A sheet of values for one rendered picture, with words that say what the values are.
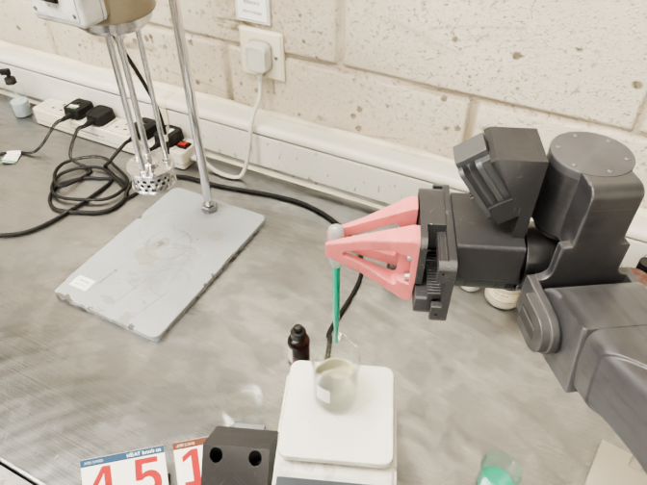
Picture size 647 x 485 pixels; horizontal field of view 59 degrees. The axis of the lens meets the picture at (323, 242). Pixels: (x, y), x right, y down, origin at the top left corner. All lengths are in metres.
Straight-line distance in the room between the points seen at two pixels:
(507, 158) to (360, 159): 0.59
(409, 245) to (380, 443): 0.26
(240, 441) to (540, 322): 0.22
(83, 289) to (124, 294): 0.07
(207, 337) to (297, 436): 0.26
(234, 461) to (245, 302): 0.50
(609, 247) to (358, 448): 0.32
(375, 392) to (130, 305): 0.40
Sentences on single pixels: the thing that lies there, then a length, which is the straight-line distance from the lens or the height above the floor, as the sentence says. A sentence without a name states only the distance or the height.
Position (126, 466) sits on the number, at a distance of 0.71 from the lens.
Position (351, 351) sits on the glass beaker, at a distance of 0.61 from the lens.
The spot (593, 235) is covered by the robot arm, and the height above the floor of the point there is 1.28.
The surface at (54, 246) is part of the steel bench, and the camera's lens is 1.04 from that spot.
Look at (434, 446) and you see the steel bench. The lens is 0.73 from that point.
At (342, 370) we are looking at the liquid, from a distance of 0.63.
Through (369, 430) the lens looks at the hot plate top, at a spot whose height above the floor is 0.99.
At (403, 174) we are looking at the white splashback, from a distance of 0.96.
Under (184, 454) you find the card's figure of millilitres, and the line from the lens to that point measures 0.70.
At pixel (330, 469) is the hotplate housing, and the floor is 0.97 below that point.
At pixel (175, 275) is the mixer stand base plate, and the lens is 0.91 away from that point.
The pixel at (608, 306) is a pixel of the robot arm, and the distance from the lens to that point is 0.43.
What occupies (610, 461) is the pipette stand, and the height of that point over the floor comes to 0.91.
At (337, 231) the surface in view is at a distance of 0.46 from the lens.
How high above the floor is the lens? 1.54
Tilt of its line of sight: 42 degrees down
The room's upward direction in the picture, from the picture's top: straight up
